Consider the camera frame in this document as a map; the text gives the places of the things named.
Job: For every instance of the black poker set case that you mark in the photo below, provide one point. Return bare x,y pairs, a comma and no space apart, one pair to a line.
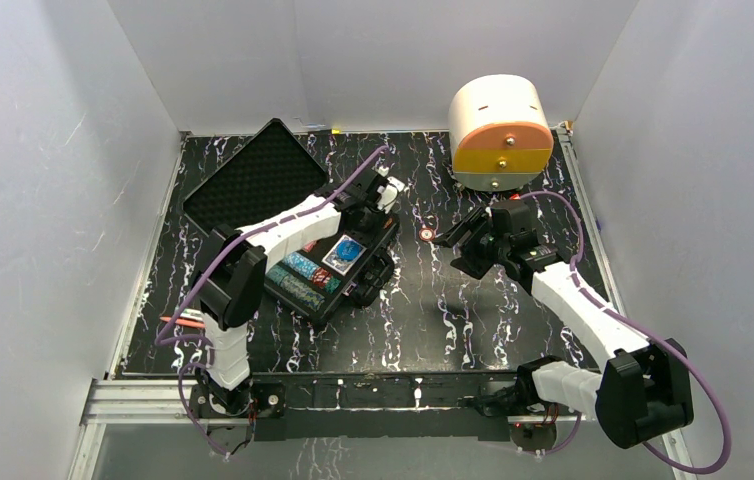
272,173

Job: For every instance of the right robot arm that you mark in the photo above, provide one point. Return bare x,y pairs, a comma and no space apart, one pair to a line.
641,390

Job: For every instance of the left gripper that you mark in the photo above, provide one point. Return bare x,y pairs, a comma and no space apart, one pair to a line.
369,216

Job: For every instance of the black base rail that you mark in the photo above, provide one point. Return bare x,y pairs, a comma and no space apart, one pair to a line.
281,407

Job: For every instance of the blue playing card deck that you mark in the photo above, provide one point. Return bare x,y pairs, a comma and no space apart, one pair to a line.
332,261

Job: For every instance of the red marker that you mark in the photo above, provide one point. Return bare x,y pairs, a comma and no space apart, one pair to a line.
190,323

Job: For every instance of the red white poker chip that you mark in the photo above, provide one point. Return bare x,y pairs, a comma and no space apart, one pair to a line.
426,234

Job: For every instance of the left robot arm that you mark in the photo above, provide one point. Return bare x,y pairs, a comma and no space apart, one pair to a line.
323,252

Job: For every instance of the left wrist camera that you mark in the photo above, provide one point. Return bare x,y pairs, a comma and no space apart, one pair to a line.
389,194

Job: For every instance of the green capped marker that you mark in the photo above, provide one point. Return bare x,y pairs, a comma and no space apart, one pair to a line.
192,315

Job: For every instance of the white round drawer cabinet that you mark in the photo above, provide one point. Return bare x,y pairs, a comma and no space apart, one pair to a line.
499,136

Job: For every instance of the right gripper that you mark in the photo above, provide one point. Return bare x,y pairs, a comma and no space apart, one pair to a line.
470,263

